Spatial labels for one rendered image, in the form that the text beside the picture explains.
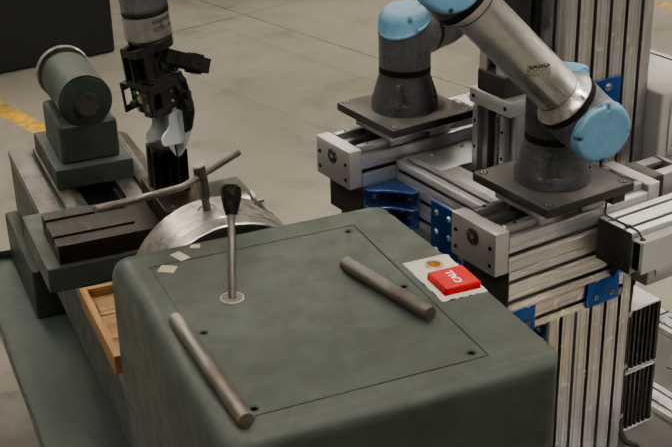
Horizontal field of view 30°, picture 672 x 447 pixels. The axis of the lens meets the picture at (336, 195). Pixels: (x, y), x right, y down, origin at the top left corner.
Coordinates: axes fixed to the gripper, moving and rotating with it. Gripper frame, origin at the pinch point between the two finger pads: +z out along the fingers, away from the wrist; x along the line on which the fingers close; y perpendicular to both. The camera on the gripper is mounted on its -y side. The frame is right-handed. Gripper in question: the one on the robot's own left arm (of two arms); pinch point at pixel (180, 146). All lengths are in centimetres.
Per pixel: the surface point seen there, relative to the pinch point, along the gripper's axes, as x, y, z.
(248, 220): 8.5, -4.5, 14.2
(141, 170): -90, -66, 52
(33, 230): -74, -18, 42
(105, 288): -44, -11, 46
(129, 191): -82, -54, 51
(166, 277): 14.7, 21.0, 10.2
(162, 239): -3.6, 4.8, 16.2
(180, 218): -3.0, 0.3, 14.1
